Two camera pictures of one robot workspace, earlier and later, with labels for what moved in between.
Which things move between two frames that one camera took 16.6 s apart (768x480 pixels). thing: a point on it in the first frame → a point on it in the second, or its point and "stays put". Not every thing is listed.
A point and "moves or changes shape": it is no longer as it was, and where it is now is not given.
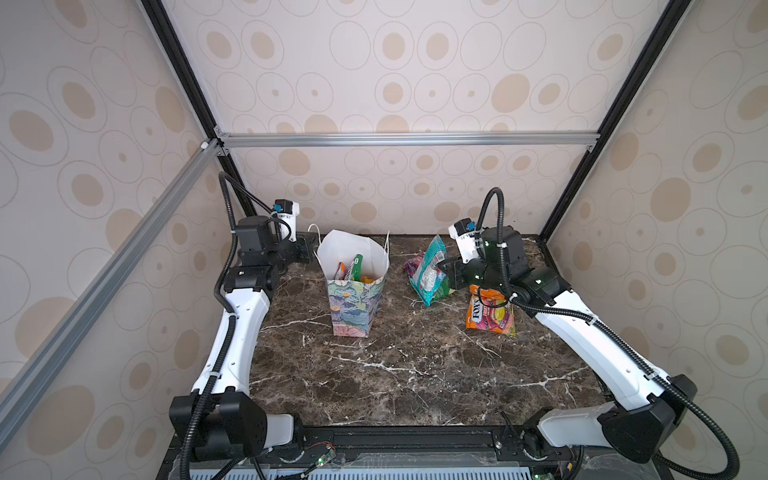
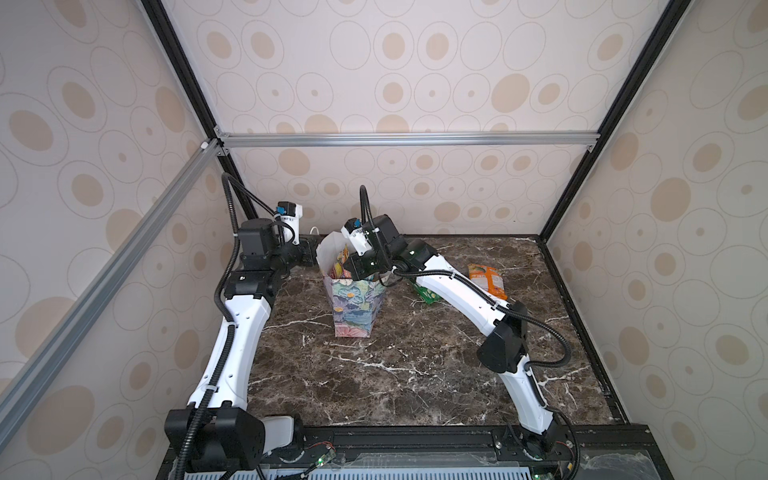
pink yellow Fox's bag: [498, 320] moves or changes shape
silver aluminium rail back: [406, 139] stays put
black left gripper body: [286, 252] stays put
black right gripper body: [476, 273] → [370, 261]
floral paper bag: [355, 270] stays put
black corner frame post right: [674, 14] stays put
